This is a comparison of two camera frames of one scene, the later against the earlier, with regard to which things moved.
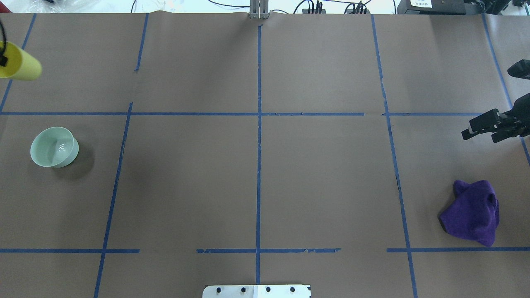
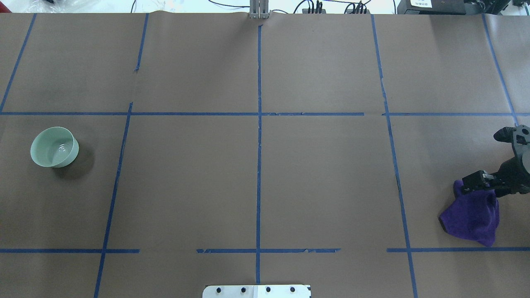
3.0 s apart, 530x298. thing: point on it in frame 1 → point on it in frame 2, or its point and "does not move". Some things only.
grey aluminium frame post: (258, 9) does not move
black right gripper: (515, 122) → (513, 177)
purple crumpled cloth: (474, 213) does not move
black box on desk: (432, 7) does not move
